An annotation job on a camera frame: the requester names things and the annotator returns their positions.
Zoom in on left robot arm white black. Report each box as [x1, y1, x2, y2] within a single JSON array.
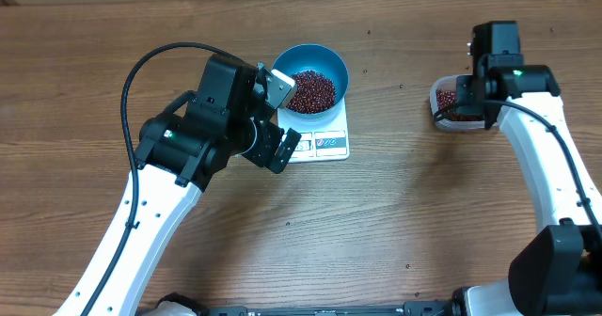
[[57, 54, 300, 315]]

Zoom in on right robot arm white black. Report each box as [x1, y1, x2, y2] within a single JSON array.
[[456, 21, 601, 315]]

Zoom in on white kitchen scale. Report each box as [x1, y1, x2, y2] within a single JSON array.
[[277, 100, 350, 164]]

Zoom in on red beans in bowl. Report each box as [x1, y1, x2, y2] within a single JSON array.
[[287, 71, 336, 114]]

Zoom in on blue bowl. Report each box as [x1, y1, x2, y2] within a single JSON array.
[[273, 43, 350, 120]]

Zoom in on clear plastic container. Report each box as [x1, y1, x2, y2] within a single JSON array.
[[429, 74, 484, 132]]

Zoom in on red beans in container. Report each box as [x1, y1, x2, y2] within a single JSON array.
[[436, 88, 483, 121]]

